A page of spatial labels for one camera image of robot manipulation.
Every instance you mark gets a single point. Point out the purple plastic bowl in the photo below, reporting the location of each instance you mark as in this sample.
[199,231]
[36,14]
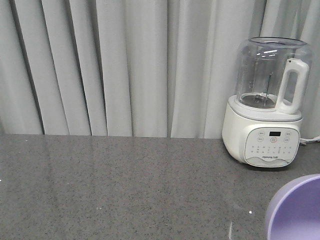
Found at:
[294,211]

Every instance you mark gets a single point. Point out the white pleated curtain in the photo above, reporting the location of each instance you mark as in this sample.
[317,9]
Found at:
[144,68]

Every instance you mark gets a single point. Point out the white soy milk blender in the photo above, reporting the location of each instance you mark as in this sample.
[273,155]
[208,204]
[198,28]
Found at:
[263,118]

